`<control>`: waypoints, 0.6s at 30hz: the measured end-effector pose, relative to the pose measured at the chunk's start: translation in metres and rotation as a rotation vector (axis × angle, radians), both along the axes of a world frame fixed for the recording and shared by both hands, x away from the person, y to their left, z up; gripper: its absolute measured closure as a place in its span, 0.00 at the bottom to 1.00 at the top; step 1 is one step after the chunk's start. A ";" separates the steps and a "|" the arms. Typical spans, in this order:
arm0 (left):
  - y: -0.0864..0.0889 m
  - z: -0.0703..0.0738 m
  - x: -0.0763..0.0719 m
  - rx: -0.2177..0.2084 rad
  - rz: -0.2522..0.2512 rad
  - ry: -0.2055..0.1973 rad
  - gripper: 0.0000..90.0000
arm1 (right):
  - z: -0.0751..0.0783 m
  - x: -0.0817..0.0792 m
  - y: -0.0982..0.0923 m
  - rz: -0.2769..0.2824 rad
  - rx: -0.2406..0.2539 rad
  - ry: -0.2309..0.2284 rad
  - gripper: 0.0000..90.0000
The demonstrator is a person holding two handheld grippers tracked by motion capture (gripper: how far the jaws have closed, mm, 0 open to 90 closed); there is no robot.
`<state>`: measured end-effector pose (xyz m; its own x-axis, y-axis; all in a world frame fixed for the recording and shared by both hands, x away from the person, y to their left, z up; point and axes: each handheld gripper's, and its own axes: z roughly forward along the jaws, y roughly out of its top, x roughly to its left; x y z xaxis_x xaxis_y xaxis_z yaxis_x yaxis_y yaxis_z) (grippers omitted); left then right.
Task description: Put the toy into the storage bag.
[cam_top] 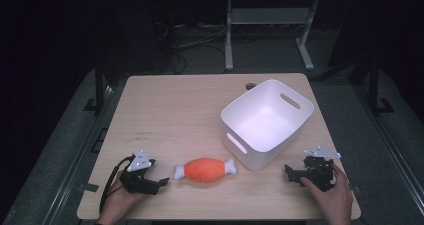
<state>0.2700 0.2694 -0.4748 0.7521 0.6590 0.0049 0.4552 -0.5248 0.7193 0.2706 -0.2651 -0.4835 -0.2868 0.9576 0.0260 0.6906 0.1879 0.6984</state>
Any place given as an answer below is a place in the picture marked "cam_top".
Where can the black metal stand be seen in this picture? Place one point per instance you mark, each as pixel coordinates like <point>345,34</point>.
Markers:
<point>99,85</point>
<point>375,85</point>

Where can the orange plush meat toy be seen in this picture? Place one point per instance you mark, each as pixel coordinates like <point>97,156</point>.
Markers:
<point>205,170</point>

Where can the white metal stand frame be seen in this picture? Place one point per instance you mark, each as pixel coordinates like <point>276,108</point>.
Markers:
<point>266,16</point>

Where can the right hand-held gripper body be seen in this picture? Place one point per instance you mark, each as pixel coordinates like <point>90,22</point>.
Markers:
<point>321,171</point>

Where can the white plastic basket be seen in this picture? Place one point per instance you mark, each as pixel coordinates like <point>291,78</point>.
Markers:
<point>266,125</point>

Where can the person's left hand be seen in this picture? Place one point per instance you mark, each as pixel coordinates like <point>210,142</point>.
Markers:
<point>118,198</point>

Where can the person's right hand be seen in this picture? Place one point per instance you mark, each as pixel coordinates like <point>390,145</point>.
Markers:
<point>333,198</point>

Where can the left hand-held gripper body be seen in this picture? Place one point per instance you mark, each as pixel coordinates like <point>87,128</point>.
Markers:
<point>140,163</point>

